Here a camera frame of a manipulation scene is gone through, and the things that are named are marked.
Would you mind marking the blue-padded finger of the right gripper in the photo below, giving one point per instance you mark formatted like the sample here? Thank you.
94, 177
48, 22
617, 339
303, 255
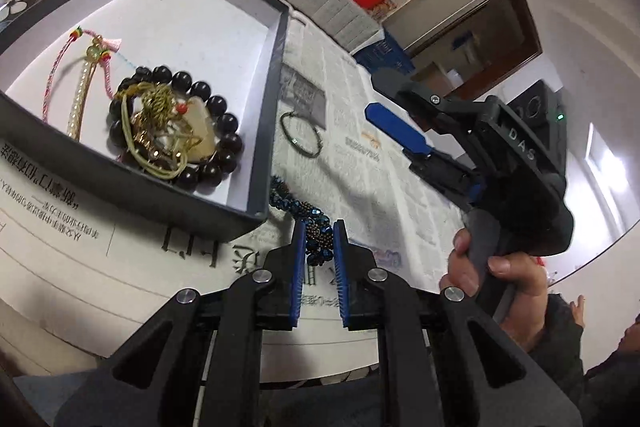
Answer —
396, 129

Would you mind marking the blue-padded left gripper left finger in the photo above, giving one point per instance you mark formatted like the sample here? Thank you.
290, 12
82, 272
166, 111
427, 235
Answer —
196, 361

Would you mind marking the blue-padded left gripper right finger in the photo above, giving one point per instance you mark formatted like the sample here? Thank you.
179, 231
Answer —
444, 359

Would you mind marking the person's right hand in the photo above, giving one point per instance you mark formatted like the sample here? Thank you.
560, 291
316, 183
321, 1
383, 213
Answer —
525, 321

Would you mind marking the blue plastic crate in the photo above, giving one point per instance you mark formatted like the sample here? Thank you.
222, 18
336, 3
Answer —
386, 53

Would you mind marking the grey cardboard box tray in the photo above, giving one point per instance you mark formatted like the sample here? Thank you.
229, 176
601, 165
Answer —
62, 62

